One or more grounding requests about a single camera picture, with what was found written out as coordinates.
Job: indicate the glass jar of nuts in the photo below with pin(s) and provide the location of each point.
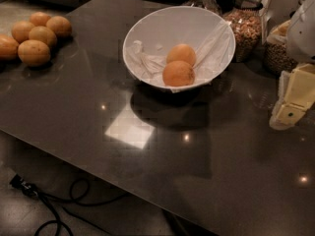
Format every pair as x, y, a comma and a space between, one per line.
246, 24

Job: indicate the black power plug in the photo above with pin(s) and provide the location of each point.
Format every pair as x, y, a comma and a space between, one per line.
27, 189

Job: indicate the orange top rear pile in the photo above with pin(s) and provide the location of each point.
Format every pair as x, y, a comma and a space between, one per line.
39, 18

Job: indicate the orange left rear pile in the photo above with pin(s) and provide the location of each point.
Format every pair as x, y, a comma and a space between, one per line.
20, 30

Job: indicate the glass jar of grains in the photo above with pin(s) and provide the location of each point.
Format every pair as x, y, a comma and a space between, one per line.
275, 58

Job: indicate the white plastic bag in bowl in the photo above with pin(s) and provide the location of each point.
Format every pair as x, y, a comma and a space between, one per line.
213, 56

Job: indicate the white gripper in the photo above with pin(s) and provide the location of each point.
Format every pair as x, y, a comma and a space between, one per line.
303, 33

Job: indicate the white bowl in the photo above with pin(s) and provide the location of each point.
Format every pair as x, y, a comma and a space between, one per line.
165, 28

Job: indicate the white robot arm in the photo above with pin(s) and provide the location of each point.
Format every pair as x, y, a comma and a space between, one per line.
300, 45

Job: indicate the orange right rear pile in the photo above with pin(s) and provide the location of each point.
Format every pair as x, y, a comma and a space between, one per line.
60, 26

